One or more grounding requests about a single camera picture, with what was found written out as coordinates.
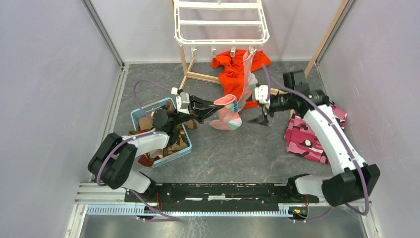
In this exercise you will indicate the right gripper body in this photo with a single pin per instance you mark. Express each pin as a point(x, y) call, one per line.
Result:
point(280, 102)

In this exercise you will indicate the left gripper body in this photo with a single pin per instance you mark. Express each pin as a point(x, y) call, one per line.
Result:
point(181, 117)

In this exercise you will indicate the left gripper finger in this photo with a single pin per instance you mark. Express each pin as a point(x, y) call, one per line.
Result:
point(203, 113)
point(202, 104)

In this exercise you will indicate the pink sock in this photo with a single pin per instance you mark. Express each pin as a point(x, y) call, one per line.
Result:
point(228, 116)
point(247, 83)

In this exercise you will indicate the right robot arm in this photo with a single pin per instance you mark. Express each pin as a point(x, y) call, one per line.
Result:
point(353, 178)

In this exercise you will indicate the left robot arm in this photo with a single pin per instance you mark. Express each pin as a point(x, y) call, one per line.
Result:
point(113, 161)

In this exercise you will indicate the pile of socks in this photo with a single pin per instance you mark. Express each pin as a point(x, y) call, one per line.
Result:
point(158, 140)

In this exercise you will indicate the white clip hanger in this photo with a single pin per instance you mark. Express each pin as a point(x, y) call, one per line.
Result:
point(220, 32)

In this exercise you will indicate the light blue basket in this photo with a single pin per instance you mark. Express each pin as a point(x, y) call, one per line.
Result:
point(141, 123)

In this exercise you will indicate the pink camouflage backpack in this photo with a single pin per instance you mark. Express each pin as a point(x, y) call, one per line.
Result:
point(302, 141)

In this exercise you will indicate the orange shirt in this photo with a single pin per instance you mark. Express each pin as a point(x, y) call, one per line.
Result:
point(232, 77)

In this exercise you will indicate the wooden drying rack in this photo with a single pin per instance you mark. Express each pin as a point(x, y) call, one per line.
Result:
point(187, 48)

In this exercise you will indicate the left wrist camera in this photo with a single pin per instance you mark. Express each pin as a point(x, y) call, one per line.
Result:
point(182, 100)

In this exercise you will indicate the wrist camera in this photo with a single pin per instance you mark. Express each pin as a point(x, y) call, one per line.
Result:
point(182, 100)
point(261, 95)

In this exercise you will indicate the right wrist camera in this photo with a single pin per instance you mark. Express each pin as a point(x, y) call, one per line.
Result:
point(261, 95)

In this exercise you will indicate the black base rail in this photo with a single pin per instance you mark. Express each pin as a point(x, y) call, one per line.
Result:
point(224, 197)

